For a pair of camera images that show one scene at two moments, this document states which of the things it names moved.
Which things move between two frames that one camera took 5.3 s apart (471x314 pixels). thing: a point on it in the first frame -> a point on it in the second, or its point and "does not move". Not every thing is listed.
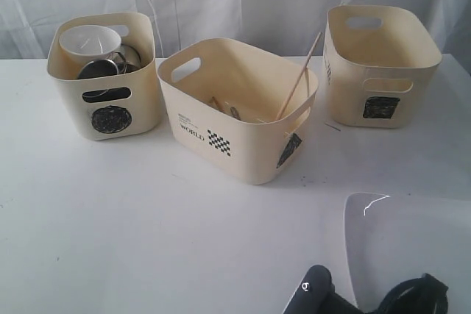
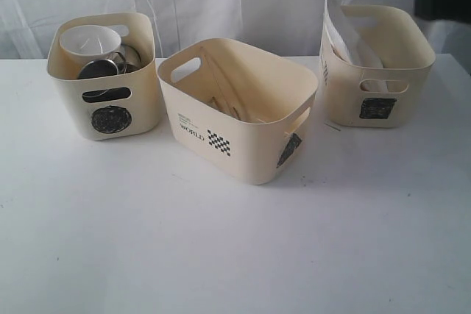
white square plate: [390, 239] -> [346, 44]
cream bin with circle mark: [140, 114] does not move
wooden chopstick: [216, 103] does not move
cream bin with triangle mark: [235, 109] does not move
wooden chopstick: [299, 75] -> [218, 82]
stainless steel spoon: [235, 113] does not move
